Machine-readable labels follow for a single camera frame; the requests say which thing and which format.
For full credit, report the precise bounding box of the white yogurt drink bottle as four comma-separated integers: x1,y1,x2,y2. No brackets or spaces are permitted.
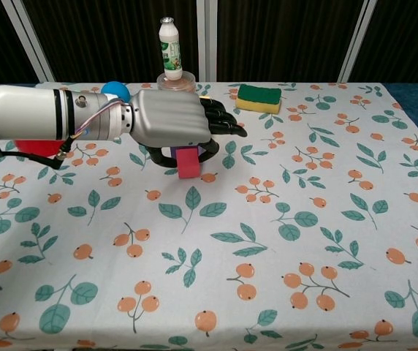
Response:
159,16,184,81

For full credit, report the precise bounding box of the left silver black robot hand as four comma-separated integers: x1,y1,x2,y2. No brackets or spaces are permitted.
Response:
130,89,248,170

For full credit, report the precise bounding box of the small pink foam cube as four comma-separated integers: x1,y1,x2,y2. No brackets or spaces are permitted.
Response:
177,146,202,180

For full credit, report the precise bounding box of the floral print tablecloth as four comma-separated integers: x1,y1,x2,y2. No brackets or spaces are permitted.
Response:
0,80,418,351

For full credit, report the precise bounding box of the purple foam cube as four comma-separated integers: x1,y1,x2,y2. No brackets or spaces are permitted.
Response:
167,145,207,162

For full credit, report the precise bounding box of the green yellow sponge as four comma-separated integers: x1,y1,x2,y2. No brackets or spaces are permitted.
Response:
235,83,283,113

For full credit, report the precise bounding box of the blue ball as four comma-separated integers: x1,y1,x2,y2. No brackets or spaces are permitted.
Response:
101,80,131,103

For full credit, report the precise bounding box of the red tape roll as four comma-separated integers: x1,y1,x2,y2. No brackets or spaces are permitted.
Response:
14,138,66,159

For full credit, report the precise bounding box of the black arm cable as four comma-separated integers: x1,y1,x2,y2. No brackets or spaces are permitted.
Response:
0,137,80,170

